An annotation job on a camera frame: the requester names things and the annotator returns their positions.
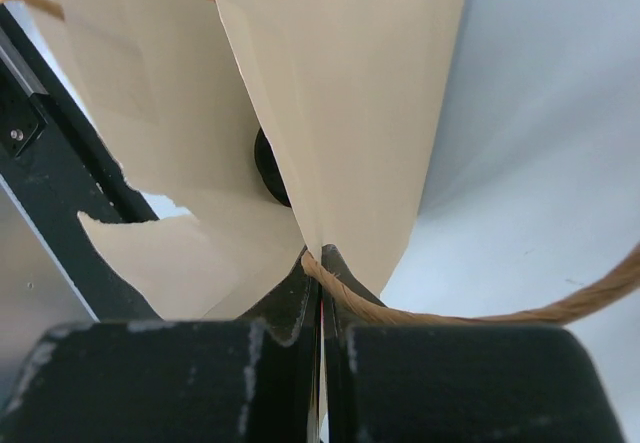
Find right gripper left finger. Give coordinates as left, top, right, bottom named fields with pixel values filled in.
left=1, top=265, right=320, bottom=442

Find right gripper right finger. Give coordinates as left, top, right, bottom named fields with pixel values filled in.
left=319, top=243, right=629, bottom=443

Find black plastic cup lid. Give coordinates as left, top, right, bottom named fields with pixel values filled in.
left=254, top=128, right=291, bottom=207

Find tan paper bag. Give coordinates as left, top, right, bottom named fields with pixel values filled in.
left=0, top=0, right=640, bottom=327

